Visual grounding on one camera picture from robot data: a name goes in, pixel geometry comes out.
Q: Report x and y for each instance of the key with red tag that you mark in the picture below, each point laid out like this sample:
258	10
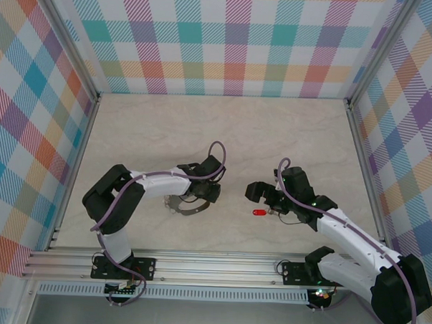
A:
258	212

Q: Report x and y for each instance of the metal keyring with small rings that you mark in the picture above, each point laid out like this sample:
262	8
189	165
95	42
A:
196	208

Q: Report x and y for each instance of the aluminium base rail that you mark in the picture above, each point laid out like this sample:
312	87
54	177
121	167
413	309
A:
215	267

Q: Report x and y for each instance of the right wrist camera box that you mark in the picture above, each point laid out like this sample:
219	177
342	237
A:
278	186

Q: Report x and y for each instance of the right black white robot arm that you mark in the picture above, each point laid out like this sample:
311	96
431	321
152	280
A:
352	239

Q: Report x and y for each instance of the aluminium corner post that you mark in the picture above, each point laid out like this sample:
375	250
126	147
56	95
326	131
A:
377	50
74	44

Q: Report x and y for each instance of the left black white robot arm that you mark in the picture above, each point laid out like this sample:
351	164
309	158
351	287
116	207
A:
157	184

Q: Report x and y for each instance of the grey metal panel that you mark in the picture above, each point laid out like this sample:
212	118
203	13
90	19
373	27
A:
212	318

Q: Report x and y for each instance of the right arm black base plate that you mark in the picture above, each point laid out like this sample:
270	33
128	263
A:
293	273

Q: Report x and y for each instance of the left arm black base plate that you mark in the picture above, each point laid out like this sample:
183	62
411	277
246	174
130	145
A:
143	268

